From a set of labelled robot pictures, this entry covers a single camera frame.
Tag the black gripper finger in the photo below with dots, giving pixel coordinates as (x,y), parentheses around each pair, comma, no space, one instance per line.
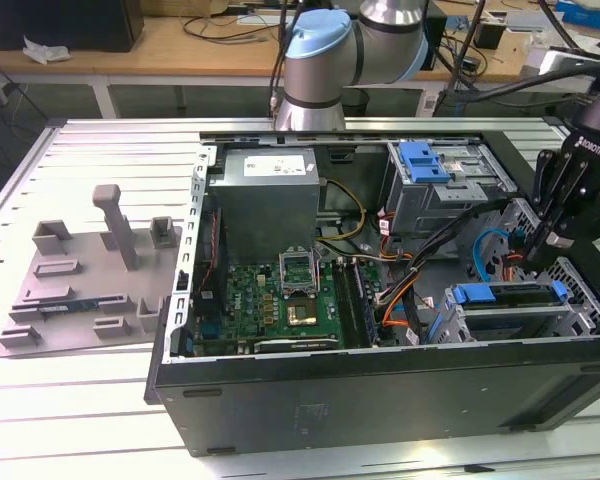
(590,215)
(545,180)

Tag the hard disk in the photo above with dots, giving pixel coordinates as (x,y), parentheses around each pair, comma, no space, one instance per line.
(475,293)

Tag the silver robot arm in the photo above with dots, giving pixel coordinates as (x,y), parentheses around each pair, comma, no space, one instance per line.
(380,55)

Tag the metal disk bay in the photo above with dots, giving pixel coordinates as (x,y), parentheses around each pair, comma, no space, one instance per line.
(520,314)

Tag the grey metal drive cage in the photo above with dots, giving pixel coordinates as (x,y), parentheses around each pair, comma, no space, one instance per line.
(430,210)

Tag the blue cardboard box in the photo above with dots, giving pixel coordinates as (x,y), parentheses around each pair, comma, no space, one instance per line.
(587,12)

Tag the small black cube box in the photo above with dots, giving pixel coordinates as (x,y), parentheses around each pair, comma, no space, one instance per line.
(489,35)

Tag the black desktop tower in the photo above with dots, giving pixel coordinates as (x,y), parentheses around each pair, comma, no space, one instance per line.
(437,35)

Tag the black waste bin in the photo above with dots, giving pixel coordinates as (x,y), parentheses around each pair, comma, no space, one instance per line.
(355,102)

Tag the installed RAM stick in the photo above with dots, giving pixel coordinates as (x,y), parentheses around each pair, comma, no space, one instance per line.
(365,305)

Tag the green motherboard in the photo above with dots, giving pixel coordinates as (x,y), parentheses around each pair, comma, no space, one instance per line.
(325,305)

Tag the black PC case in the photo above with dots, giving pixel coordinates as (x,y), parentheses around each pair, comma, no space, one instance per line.
(380,400)

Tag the CPU socket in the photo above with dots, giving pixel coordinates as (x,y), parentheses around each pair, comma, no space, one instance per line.
(301,313)

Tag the grey power supply unit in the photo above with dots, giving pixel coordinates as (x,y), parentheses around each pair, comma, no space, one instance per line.
(265,215)

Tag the black graphics card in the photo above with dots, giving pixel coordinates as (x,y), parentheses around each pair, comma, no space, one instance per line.
(295,345)

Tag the black case fan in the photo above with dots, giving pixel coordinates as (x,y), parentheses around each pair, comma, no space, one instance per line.
(215,260)

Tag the wooden desk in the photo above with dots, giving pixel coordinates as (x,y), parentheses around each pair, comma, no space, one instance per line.
(155,55)

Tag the grey parts rack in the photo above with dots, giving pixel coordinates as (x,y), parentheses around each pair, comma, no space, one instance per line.
(92,277)

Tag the large black box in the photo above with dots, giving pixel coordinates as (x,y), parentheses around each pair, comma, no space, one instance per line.
(105,25)

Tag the loose RAM stick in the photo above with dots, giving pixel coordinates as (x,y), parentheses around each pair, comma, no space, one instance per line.
(70,305)

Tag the white crumpled paper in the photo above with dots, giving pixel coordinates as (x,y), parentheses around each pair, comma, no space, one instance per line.
(45,52)

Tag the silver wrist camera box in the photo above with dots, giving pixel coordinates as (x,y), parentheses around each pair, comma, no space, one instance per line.
(560,62)

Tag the blue bay carrier bracket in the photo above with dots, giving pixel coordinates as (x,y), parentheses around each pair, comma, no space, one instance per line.
(422,165)

